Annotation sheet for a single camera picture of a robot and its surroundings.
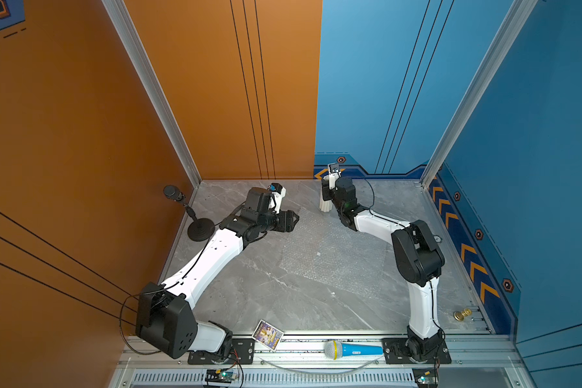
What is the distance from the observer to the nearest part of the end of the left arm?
58 centimetres

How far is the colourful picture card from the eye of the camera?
0.75 m

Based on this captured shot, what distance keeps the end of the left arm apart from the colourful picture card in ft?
1.05
